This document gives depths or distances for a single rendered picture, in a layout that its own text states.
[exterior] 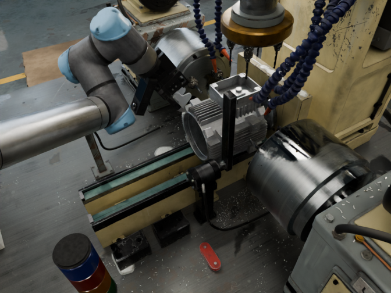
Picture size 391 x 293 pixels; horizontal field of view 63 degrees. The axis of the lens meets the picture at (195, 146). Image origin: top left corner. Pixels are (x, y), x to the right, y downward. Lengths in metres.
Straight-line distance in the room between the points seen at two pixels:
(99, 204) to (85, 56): 0.47
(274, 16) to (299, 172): 0.36
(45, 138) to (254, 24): 0.52
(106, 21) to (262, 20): 0.35
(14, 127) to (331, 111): 0.82
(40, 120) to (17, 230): 0.62
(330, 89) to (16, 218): 1.06
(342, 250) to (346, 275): 0.06
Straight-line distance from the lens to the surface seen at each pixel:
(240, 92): 0.94
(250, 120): 0.92
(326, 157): 0.74
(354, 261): 0.63
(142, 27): 1.25
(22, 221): 1.19
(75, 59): 0.77
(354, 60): 0.93
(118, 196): 1.03
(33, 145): 0.60
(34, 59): 3.49
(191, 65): 1.08
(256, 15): 0.81
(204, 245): 0.97
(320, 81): 1.02
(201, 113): 0.89
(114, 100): 0.74
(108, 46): 0.74
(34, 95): 1.70
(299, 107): 0.92
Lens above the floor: 1.68
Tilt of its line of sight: 46 degrees down
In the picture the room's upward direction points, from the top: 3 degrees counter-clockwise
